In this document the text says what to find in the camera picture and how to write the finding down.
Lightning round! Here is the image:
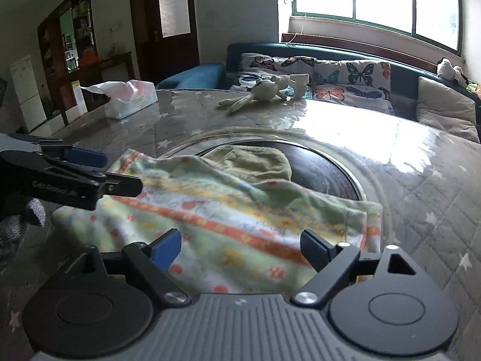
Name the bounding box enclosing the colourful patterned child garment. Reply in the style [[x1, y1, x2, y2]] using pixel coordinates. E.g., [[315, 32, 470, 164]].
[[52, 150, 382, 294]]

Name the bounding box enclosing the white refrigerator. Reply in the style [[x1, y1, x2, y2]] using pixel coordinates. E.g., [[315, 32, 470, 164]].
[[10, 55, 47, 132]]

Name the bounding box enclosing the tissue box with tissue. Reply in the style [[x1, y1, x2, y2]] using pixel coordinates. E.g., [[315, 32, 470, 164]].
[[81, 80, 157, 121]]

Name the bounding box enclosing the grey quilted star table cover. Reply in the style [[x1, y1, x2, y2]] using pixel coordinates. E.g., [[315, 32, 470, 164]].
[[1, 90, 480, 360]]

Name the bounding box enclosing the dark wooden door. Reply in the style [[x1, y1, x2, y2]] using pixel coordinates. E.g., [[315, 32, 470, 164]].
[[130, 0, 200, 84]]

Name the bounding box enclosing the butterfly print pillow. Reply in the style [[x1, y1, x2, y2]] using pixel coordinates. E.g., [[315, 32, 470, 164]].
[[230, 53, 316, 91], [311, 60, 395, 115]]

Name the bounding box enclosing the white plush rabbit toy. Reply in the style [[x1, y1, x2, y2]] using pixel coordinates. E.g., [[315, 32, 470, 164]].
[[219, 73, 310, 113]]

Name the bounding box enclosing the grey cushion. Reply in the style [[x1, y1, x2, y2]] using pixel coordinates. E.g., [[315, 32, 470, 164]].
[[416, 77, 480, 143]]

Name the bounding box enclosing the teal blue sofa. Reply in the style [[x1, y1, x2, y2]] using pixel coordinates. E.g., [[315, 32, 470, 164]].
[[155, 42, 481, 143]]

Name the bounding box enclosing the white plush toy on ledge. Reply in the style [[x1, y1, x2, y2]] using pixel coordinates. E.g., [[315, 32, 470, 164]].
[[437, 58, 469, 87]]

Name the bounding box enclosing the green framed window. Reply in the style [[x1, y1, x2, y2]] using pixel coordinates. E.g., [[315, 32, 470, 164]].
[[292, 0, 462, 54]]

